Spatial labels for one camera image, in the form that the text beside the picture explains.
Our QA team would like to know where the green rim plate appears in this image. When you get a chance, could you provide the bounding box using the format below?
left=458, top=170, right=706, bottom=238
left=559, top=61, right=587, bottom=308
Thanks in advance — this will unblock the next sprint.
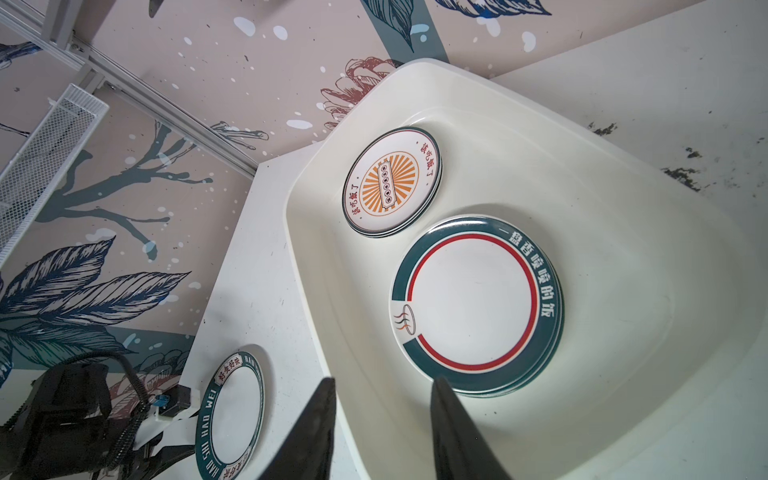
left=195, top=350, right=265, bottom=480
left=389, top=215, right=565, bottom=398

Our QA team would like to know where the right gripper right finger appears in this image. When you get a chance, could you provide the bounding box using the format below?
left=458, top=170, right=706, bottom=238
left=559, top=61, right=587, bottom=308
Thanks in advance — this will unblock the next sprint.
left=430, top=377, right=511, bottom=480

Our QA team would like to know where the white mesh wall shelf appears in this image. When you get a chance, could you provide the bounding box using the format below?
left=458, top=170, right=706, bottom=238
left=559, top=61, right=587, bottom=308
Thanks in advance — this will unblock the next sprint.
left=1, top=84, right=109, bottom=262

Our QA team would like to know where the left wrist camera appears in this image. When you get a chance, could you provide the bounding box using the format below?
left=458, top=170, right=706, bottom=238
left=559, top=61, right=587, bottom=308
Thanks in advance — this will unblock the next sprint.
left=150, top=384, right=195, bottom=420

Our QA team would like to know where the white plastic bin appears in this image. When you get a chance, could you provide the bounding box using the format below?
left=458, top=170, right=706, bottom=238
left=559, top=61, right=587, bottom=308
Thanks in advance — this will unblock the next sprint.
left=285, top=60, right=767, bottom=479

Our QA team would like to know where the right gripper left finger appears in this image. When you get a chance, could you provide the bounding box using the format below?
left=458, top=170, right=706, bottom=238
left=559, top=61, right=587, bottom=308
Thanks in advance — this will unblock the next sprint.
left=260, top=377, right=336, bottom=480

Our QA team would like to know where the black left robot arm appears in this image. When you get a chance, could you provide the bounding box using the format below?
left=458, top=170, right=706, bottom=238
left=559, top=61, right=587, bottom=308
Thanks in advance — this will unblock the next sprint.
left=1, top=351, right=200, bottom=479

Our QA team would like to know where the horizontal aluminium crossbar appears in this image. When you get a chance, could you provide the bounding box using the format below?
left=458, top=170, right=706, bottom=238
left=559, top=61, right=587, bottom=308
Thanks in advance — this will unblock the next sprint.
left=1, top=1, right=257, bottom=178

